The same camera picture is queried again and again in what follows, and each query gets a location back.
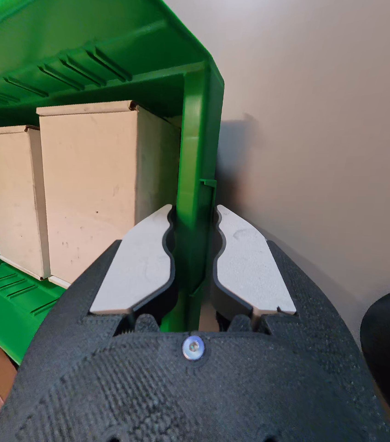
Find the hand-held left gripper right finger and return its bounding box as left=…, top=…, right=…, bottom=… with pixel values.
left=211, top=204, right=297, bottom=329

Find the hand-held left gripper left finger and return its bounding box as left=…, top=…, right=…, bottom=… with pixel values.
left=90, top=204, right=178, bottom=324

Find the white cardboard box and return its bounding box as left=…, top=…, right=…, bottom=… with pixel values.
left=0, top=125, right=51, bottom=280
left=36, top=100, right=182, bottom=289

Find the green plastic bin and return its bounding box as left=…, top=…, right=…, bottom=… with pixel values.
left=0, top=0, right=225, bottom=365

